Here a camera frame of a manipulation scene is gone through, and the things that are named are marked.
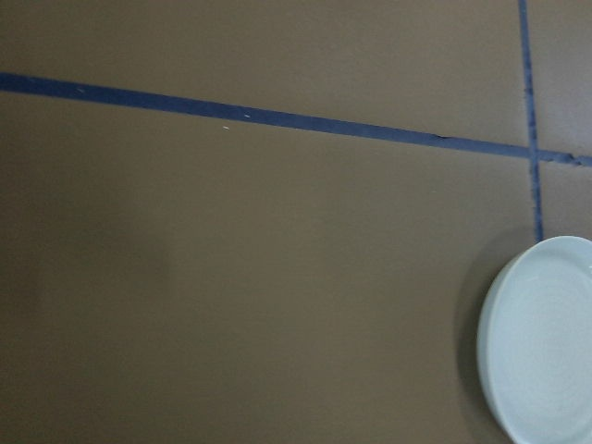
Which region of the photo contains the light blue plate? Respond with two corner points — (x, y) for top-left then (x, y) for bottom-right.
(476, 236), (591, 443)

